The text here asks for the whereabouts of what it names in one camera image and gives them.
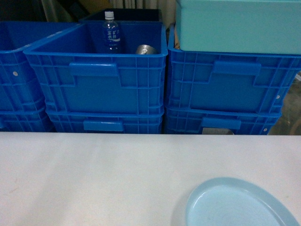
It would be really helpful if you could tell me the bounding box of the silver metal can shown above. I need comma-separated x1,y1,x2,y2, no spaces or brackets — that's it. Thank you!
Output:
135,44,158,55

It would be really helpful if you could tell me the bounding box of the blue crate lower middle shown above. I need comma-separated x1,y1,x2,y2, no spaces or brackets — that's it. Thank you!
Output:
46,110,163,134

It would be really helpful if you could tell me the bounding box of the blue crate lower right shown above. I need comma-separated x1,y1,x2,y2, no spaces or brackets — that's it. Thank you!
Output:
164,106,282,135

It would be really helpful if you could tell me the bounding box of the clear water bottle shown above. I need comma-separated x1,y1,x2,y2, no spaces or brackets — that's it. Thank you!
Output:
102,11,121,54

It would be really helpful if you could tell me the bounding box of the light blue round tray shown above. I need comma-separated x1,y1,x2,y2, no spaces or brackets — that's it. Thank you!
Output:
185,178,299,226

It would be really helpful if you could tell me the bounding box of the teal plastic box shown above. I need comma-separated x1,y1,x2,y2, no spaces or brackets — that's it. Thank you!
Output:
176,0,301,55

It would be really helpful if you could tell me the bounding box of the blue crate upper right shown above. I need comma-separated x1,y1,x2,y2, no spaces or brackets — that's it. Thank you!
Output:
166,26,301,114

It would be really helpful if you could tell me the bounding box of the blue crate with bottle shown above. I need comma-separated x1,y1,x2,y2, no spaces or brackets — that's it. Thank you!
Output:
24,22,167,115

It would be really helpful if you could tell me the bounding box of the blue crate lower left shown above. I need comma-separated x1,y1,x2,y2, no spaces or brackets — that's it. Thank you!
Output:
0,107,56,132

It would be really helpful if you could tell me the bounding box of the blue crate upper left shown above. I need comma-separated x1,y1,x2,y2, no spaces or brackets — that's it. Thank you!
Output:
0,21,75,112

